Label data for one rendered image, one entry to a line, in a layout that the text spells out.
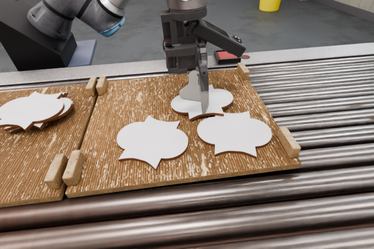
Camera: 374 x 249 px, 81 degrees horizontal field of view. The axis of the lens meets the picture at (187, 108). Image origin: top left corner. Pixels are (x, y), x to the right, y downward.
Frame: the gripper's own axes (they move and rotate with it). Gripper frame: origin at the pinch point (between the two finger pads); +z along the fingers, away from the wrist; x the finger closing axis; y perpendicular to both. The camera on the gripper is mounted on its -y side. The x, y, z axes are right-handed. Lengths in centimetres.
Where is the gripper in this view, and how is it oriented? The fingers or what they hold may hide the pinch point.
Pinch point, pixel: (201, 94)
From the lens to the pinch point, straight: 52.9
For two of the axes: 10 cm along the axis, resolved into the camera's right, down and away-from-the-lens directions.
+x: 1.2, 6.2, -7.7
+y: -9.9, 1.2, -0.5
